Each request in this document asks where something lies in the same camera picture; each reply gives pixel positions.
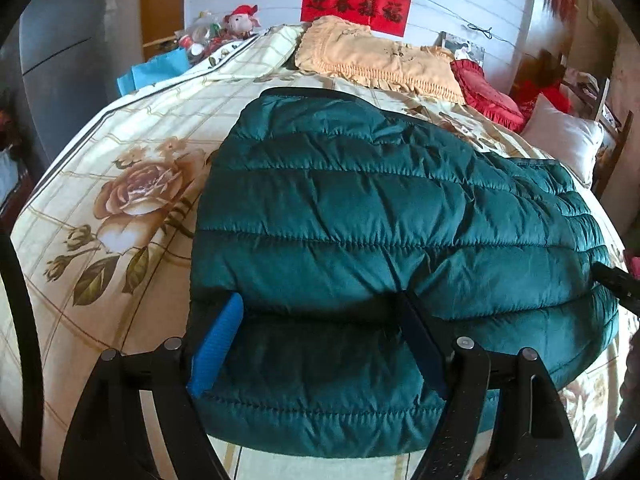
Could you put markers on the floral cream bed quilt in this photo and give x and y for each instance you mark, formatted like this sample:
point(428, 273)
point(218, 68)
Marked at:
point(105, 251)

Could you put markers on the red frilled cushion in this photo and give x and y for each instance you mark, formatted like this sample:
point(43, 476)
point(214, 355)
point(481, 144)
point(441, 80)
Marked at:
point(479, 94)

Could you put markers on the plush toy with red hat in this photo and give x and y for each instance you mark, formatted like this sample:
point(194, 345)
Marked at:
point(241, 22)

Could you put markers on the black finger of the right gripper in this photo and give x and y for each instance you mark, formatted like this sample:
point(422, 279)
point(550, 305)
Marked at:
point(622, 285)

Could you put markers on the framed photo at headboard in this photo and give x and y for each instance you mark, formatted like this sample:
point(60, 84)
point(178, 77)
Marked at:
point(462, 49)

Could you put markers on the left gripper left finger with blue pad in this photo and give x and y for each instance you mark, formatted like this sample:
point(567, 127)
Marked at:
point(107, 438)

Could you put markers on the yellow frilled pillow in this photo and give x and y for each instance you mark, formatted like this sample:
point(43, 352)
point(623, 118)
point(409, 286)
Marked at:
point(332, 46)

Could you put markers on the white pillow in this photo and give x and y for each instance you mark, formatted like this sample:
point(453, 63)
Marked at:
point(572, 140)

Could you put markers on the dark green quilted jacket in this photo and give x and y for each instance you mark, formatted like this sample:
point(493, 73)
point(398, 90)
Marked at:
point(320, 210)

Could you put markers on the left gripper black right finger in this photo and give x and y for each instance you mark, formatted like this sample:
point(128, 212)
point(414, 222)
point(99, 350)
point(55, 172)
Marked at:
point(531, 437)

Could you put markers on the grey refrigerator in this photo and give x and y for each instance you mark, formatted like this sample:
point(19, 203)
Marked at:
point(55, 72)

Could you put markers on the wooden chair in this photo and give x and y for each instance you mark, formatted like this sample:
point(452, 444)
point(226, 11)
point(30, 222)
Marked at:
point(581, 95)

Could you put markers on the red banner with characters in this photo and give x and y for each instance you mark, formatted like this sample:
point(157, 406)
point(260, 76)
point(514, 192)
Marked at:
point(386, 16)

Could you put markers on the blue paper bag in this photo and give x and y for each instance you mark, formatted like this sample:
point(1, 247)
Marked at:
point(162, 67)

